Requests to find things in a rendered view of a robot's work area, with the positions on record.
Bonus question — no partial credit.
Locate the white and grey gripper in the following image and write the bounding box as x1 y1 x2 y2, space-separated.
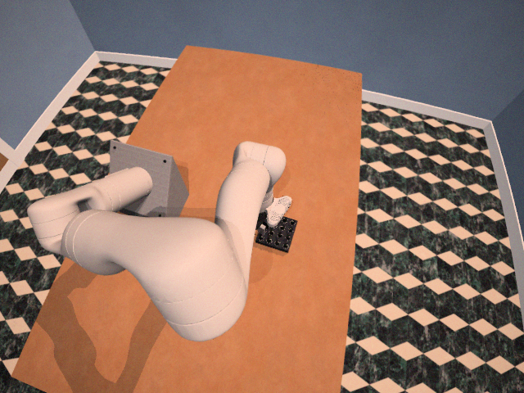
255 194 291 235

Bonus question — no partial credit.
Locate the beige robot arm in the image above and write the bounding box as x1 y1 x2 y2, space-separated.
27 142 286 341

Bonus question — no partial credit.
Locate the black knob box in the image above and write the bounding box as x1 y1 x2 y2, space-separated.
255 216 298 253

